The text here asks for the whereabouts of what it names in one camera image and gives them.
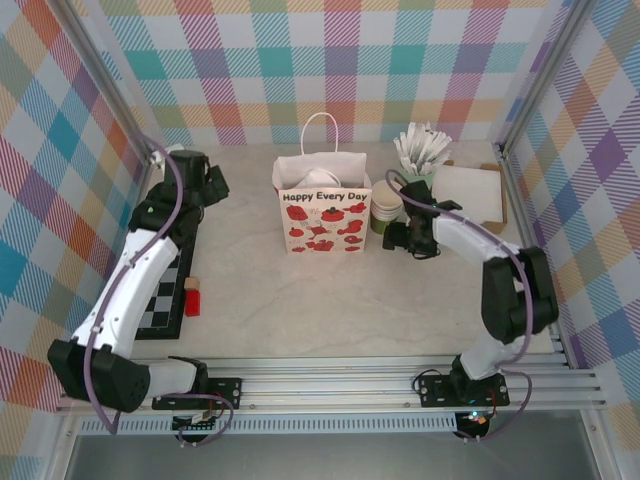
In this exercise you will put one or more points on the aluminium side rail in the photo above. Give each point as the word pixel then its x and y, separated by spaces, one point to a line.
pixel 525 220

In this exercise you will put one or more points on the small circuit board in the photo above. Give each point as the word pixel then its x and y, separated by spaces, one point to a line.
pixel 200 419
pixel 477 419

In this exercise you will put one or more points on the black chessboard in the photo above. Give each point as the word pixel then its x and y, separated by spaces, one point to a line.
pixel 167 305

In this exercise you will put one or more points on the flat white napkin stack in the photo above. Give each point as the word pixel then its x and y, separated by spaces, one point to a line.
pixel 467 192

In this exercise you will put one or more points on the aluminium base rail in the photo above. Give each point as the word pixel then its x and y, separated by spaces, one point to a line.
pixel 325 380

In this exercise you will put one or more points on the red block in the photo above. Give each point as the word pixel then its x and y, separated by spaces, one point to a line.
pixel 193 302

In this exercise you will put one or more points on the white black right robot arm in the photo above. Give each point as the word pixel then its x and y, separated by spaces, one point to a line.
pixel 465 232

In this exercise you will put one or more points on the bundle of white stick packets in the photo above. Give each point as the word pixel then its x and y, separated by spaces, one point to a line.
pixel 422 147

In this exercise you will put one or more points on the white red paper gift bag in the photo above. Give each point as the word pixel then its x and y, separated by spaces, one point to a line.
pixel 325 225

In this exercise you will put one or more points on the stack of paper cups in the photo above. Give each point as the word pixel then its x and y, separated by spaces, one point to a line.
pixel 386 205

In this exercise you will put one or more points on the mint green tin holder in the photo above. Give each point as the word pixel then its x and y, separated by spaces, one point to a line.
pixel 431 177

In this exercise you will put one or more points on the aluminium frame post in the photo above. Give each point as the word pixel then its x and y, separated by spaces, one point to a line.
pixel 542 75
pixel 112 87

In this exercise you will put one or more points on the small wooden block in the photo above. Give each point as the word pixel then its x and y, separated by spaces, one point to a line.
pixel 191 283

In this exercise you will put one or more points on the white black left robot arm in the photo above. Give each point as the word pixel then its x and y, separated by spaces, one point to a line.
pixel 130 285

